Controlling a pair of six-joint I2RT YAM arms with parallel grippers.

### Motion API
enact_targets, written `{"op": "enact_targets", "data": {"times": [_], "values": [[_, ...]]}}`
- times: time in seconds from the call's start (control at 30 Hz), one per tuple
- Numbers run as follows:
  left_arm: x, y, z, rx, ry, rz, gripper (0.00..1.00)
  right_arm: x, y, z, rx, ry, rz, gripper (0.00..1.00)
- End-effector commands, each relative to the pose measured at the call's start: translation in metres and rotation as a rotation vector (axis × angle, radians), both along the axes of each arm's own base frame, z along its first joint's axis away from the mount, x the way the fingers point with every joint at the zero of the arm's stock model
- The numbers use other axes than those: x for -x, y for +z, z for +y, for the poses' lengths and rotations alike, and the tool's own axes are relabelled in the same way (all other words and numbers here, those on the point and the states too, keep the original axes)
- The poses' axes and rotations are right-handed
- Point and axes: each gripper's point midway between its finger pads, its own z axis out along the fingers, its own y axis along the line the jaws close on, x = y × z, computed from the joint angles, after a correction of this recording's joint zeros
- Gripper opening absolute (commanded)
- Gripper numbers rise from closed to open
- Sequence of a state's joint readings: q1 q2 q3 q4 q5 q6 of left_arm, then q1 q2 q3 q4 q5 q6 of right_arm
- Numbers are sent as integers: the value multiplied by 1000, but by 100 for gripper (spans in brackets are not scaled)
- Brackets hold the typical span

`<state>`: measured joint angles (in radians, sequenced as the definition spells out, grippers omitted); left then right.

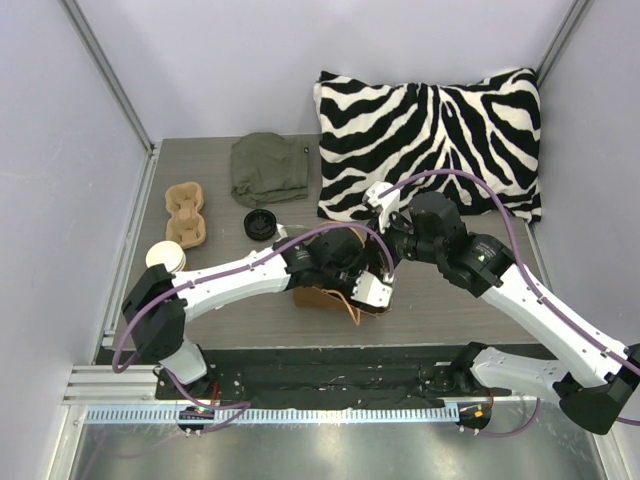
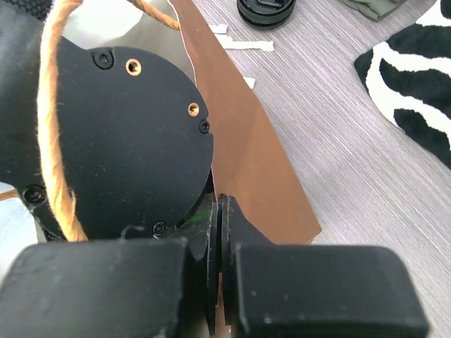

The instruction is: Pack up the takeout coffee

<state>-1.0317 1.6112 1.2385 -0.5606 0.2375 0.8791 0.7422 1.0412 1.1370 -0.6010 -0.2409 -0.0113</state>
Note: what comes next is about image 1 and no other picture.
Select brown paper bag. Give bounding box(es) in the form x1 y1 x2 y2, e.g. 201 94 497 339
293 221 397 325

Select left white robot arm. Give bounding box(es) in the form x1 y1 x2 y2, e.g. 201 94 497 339
114 224 367 399

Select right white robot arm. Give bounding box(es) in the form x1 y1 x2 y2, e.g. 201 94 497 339
370 187 639 435

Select zebra print pillow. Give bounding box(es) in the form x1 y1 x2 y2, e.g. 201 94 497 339
313 67 542 223

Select white paper straw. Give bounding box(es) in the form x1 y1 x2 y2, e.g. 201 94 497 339
276 224 287 238

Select black plastic cup lid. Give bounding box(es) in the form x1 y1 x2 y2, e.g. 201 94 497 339
243 209 277 241

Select olive green folded cloth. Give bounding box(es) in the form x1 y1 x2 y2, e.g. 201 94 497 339
230 132 309 209

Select stacked brown paper cups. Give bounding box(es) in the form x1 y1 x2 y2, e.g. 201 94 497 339
145 240 187 273

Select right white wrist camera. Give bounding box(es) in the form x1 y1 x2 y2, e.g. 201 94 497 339
363 181 400 233

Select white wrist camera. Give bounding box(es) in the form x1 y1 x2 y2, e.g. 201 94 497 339
350 271 395 310
363 181 400 233

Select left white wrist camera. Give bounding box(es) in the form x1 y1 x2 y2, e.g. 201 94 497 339
350 271 395 310

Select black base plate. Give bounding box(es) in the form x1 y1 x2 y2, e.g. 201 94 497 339
184 346 498 411

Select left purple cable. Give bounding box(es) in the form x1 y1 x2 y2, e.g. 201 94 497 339
112 222 399 459

